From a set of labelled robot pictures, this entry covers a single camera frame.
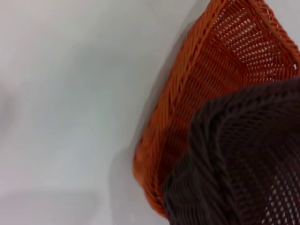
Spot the orange woven plastic basket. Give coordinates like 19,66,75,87
133,0,300,218

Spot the dark brown woven plastic basket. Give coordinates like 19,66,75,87
163,77,300,225

